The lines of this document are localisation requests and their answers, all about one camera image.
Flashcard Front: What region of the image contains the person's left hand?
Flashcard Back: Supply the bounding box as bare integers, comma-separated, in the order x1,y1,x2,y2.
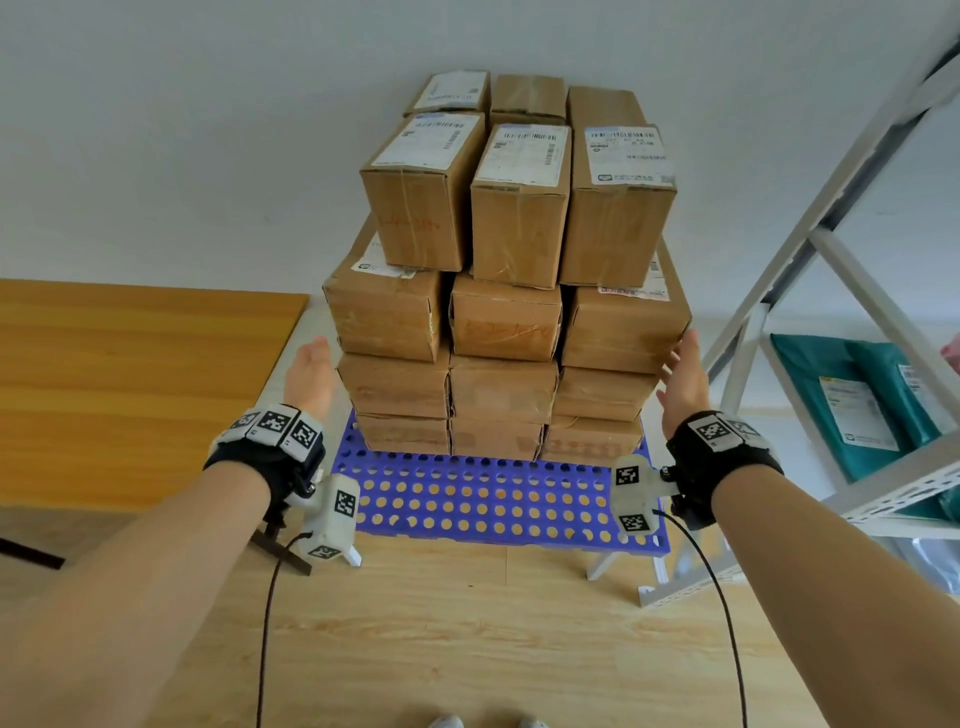
283,335,337,425

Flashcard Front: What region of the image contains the person's right hand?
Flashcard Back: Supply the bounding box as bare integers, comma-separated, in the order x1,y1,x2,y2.
656,328,712,442

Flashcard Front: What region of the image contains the cardboard parcel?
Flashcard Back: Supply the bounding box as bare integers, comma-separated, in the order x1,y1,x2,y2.
337,348,451,420
448,356,560,425

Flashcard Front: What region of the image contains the plain brown parcel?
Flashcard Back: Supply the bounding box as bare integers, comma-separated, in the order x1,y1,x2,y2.
353,412,451,457

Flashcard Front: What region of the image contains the blue perforated plastic pallet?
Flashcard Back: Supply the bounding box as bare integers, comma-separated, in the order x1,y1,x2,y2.
332,408,671,558

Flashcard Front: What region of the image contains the small seamed cardboard box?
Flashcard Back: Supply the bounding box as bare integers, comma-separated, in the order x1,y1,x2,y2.
566,86,648,129

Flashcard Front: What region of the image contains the small tape-striped cardboard box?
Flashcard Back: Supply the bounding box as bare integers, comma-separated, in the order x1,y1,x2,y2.
489,73,569,127

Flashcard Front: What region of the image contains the person's left forearm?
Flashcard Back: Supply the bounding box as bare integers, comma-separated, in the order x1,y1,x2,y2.
0,461,273,728

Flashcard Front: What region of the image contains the person's right forearm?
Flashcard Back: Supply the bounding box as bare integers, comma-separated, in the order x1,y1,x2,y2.
710,464,960,728

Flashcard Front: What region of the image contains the white low table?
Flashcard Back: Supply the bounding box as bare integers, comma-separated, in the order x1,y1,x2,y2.
254,299,669,586

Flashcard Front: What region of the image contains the black wristband with marker tags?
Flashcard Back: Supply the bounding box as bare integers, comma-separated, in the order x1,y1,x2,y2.
665,410,785,532
203,403,328,526

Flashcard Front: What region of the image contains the teal mailer bag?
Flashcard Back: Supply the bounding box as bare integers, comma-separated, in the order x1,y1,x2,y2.
847,341,960,523
770,333,954,519

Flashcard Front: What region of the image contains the orange wooden table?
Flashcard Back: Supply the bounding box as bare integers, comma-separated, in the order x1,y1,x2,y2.
0,278,313,577

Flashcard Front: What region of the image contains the grey metal shelf rack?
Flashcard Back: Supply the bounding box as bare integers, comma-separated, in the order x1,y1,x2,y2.
637,22,960,609

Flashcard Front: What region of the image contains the white marker-tagged wrist camera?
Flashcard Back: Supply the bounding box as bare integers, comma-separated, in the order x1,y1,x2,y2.
611,455,680,535
298,473,361,562

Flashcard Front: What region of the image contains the black camera cable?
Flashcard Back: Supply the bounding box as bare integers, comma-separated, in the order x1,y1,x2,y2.
650,509,750,728
254,532,314,728

